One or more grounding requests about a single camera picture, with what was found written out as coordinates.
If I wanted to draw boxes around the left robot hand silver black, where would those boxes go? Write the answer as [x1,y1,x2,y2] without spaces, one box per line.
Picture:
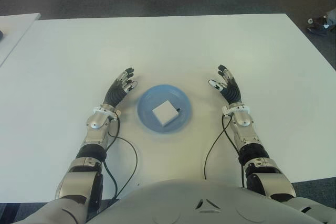
[103,66,139,111]

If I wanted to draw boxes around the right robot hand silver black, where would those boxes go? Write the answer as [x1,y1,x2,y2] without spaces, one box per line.
[208,64,244,105]

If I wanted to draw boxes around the white charger block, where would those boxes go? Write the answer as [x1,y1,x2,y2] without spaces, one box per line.
[153,100,182,127]

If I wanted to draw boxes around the blue round plate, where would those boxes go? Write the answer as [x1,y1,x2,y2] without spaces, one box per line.
[136,84,193,134]

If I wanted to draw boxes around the black sneaker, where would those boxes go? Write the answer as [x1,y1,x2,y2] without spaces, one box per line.
[307,16,329,35]

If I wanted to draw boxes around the white side table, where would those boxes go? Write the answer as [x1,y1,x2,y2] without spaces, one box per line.
[0,13,41,67]

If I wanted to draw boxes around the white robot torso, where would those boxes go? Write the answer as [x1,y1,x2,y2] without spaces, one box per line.
[0,179,336,224]

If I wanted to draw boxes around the thin black cable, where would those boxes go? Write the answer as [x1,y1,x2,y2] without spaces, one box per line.
[203,115,232,180]
[108,118,139,201]
[222,115,249,189]
[103,159,118,200]

